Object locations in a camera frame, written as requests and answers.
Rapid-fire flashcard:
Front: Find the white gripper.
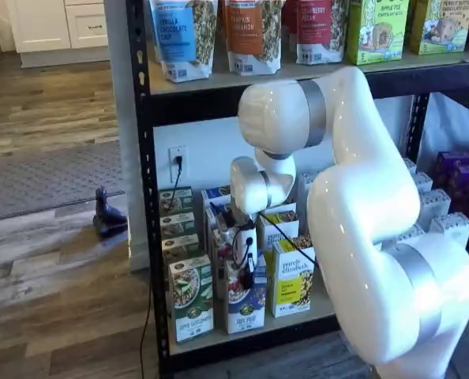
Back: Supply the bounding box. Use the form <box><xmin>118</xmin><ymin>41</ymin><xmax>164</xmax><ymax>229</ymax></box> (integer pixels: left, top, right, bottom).
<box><xmin>232</xmin><ymin>227</ymin><xmax>258</xmax><ymax>290</ymax></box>

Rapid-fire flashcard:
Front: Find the blue and white cereal box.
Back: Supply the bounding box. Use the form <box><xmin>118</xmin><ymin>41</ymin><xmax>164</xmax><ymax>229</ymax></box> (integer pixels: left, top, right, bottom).
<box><xmin>210</xmin><ymin>227</ymin><xmax>236</xmax><ymax>262</ymax></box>
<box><xmin>204</xmin><ymin>207</ymin><xmax>220</xmax><ymax>238</ymax></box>
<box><xmin>201</xmin><ymin>184</ymin><xmax>233</xmax><ymax>211</ymax></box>
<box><xmin>223</xmin><ymin>256</ymin><xmax>268</xmax><ymax>335</ymax></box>

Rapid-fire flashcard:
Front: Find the yellow and white granola box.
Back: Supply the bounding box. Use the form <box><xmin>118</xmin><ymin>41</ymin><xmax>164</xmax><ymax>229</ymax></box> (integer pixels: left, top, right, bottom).
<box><xmin>257</xmin><ymin>211</ymin><xmax>300</xmax><ymax>262</ymax></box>
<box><xmin>272</xmin><ymin>235</ymin><xmax>317</xmax><ymax>319</ymax></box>
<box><xmin>272</xmin><ymin>201</ymin><xmax>299</xmax><ymax>216</ymax></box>

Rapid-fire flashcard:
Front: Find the beige shelf board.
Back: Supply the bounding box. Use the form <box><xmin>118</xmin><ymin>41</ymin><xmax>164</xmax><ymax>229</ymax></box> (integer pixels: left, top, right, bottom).
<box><xmin>167</xmin><ymin>302</ymin><xmax>339</xmax><ymax>355</ymax></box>
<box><xmin>149</xmin><ymin>49</ymin><xmax>469</xmax><ymax>96</ymax></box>

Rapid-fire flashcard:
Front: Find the green and white oatmeal box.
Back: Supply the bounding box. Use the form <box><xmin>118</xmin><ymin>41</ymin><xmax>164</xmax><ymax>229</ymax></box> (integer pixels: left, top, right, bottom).
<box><xmin>159</xmin><ymin>212</ymin><xmax>197</xmax><ymax>238</ymax></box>
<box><xmin>168</xmin><ymin>253</ymin><xmax>215</xmax><ymax>343</ymax></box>
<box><xmin>161</xmin><ymin>233</ymin><xmax>202</xmax><ymax>264</ymax></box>
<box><xmin>158</xmin><ymin>186</ymin><xmax>194</xmax><ymax>216</ymax></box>

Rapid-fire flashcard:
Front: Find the black metal shelf rack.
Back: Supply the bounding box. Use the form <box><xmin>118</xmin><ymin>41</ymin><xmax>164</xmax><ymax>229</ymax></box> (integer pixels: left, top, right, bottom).
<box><xmin>124</xmin><ymin>0</ymin><xmax>469</xmax><ymax>379</ymax></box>

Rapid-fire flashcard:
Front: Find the green apple pie box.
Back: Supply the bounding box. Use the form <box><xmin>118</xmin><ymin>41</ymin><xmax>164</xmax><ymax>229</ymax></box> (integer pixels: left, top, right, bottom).
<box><xmin>345</xmin><ymin>0</ymin><xmax>411</xmax><ymax>66</ymax></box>

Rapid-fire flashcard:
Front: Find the green peanut butter box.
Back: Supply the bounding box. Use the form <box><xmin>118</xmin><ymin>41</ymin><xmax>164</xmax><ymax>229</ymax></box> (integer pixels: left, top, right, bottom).
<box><xmin>408</xmin><ymin>0</ymin><xmax>469</xmax><ymax>56</ymax></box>

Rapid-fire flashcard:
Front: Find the dark purple seal figurine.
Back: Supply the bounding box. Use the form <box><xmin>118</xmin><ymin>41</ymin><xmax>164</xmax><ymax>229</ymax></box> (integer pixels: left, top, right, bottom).
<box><xmin>92</xmin><ymin>187</ymin><xmax>129</xmax><ymax>239</ymax></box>

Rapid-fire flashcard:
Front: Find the grey floor mat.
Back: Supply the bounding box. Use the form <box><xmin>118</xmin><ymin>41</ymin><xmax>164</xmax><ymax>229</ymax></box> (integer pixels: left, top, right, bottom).
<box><xmin>0</xmin><ymin>140</ymin><xmax>127</xmax><ymax>224</ymax></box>

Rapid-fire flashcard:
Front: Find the orange granola pouch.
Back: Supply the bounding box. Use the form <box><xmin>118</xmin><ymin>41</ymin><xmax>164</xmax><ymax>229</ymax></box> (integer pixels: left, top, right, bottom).
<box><xmin>218</xmin><ymin>0</ymin><xmax>287</xmax><ymax>77</ymax></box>

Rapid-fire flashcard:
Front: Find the blue granola pouch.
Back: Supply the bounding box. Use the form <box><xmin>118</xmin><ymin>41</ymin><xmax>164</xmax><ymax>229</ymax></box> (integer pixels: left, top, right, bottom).
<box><xmin>147</xmin><ymin>0</ymin><xmax>220</xmax><ymax>84</ymax></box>

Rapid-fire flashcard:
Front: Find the red granola pouch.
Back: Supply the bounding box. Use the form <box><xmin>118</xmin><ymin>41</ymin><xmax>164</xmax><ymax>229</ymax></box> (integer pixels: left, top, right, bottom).
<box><xmin>281</xmin><ymin>0</ymin><xmax>351</xmax><ymax>66</ymax></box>

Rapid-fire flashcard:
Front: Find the white cabinet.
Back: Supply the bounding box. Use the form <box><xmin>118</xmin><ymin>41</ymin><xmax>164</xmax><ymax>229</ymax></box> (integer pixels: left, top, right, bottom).
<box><xmin>5</xmin><ymin>0</ymin><xmax>111</xmax><ymax>70</ymax></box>

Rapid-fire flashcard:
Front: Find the black looped gripper cable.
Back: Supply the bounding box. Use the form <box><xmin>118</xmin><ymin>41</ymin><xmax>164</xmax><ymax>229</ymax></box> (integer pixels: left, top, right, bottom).
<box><xmin>208</xmin><ymin>201</ymin><xmax>258</xmax><ymax>264</ymax></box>

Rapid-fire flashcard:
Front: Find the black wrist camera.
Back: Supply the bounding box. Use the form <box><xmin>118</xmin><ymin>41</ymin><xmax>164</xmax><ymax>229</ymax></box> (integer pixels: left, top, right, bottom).
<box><xmin>216</xmin><ymin>210</ymin><xmax>238</xmax><ymax>241</ymax></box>

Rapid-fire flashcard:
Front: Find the white wall outlet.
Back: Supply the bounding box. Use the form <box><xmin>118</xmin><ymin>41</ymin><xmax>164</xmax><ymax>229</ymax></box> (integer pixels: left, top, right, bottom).
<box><xmin>168</xmin><ymin>145</ymin><xmax>189</xmax><ymax>185</ymax></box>

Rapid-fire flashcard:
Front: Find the black power cable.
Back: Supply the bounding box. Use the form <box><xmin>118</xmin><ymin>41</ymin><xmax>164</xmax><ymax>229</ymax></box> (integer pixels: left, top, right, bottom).
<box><xmin>139</xmin><ymin>156</ymin><xmax>186</xmax><ymax>379</ymax></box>

